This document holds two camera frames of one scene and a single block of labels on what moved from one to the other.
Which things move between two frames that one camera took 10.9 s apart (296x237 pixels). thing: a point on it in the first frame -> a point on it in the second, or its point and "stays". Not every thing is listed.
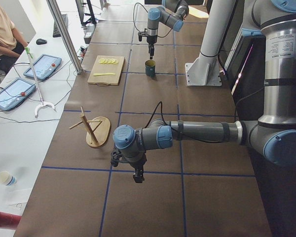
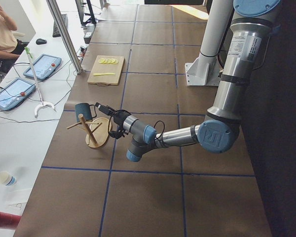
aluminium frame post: (65, 36) stays
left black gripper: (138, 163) -> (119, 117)
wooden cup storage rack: (99, 129) stays
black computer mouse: (40, 41) stays
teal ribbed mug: (150, 65) -> (84, 109)
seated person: (7, 43) stays
